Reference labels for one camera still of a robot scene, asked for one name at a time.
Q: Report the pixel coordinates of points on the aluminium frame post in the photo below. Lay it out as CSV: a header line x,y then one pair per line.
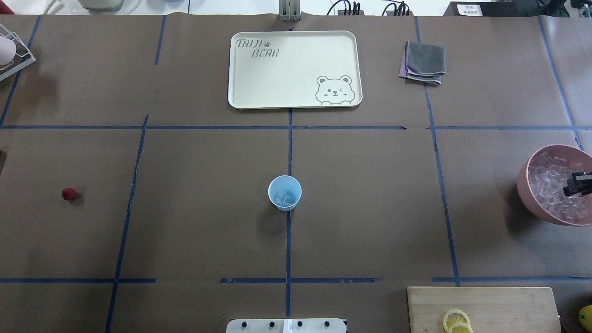
x,y
289,10

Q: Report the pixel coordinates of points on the red strawberry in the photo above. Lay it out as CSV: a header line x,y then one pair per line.
x,y
69,194

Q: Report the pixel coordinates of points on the grey folded cloth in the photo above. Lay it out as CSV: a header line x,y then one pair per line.
x,y
422,62

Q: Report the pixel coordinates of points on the cream bear tray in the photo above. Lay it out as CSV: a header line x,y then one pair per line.
x,y
294,69

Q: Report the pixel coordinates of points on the white cup rack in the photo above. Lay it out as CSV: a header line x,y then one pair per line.
x,y
22,59

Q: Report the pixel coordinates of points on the wooden cutting board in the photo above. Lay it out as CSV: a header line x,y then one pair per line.
x,y
489,309

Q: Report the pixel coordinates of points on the yellow lemon lower right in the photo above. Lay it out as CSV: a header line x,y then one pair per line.
x,y
585,318

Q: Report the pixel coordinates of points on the pink bowl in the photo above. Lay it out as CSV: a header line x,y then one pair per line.
x,y
571,154

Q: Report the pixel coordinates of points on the cream toaster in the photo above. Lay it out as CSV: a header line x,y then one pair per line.
x,y
101,5

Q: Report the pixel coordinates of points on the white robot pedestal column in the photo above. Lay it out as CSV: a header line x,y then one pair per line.
x,y
288,325

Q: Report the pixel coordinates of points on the lemon slices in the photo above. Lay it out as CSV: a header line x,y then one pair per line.
x,y
456,321

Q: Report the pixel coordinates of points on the clear ice cubes pile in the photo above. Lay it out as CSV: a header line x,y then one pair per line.
x,y
548,175

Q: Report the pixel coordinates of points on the light blue plastic cup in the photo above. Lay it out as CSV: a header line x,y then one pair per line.
x,y
284,183

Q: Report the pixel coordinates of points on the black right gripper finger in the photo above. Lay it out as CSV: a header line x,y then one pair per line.
x,y
578,183

